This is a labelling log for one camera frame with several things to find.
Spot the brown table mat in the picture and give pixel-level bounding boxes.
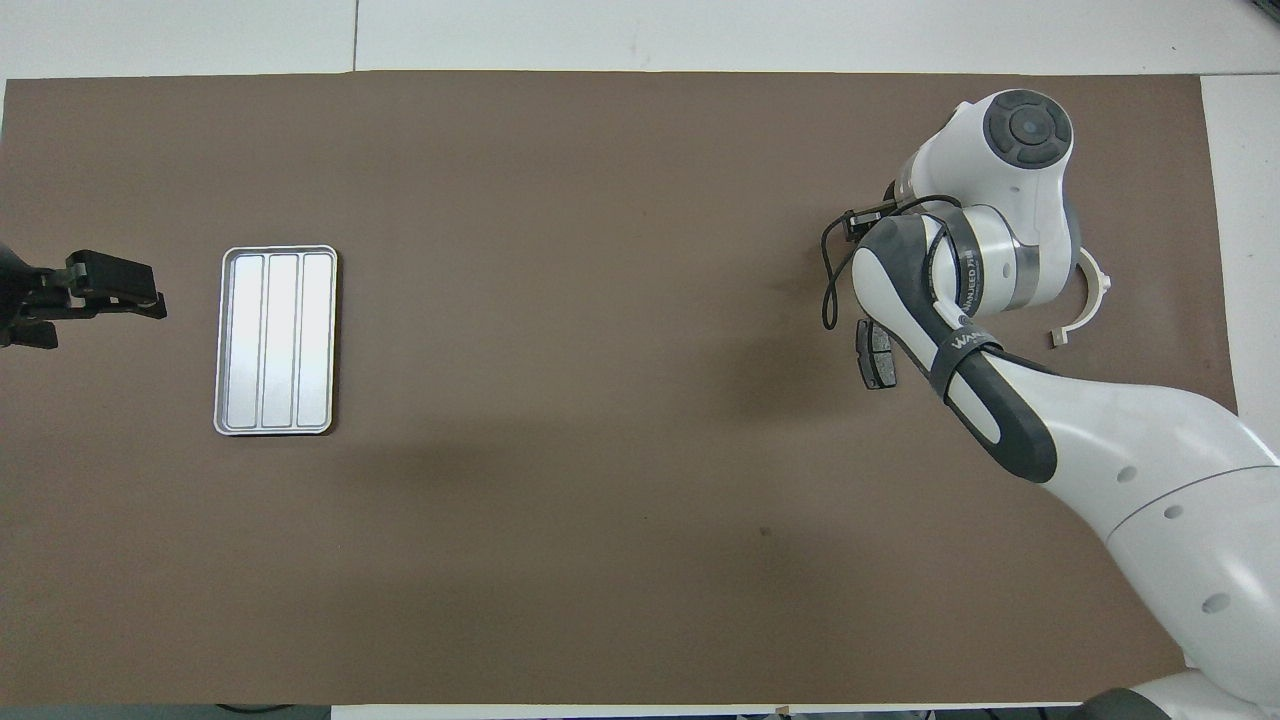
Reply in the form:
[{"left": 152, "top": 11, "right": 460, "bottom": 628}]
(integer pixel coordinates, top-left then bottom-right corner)
[{"left": 0, "top": 70, "right": 1271, "bottom": 707}]

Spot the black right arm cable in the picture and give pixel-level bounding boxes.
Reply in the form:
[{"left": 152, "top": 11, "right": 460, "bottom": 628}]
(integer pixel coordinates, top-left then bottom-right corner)
[{"left": 820, "top": 195, "right": 976, "bottom": 331}]

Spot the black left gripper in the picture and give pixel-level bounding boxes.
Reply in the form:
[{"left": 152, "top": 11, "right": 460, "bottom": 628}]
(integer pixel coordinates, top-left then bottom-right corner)
[{"left": 0, "top": 245, "right": 168, "bottom": 349}]

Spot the white half-ring bracket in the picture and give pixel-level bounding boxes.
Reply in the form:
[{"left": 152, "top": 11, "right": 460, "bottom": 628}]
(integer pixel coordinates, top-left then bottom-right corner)
[{"left": 1048, "top": 248, "right": 1113, "bottom": 349}]

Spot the dark grey brake pad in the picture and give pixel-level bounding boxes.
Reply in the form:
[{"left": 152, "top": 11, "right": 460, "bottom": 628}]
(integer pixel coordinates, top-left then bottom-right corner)
[{"left": 856, "top": 318, "right": 898, "bottom": 391}]

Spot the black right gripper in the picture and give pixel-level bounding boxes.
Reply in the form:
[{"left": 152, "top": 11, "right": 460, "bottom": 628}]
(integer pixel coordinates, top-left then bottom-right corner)
[{"left": 844, "top": 180, "right": 911, "bottom": 241}]

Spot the silver metal tray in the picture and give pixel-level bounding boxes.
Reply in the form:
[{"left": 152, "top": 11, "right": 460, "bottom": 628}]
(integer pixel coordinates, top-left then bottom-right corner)
[{"left": 213, "top": 245, "right": 339, "bottom": 437}]

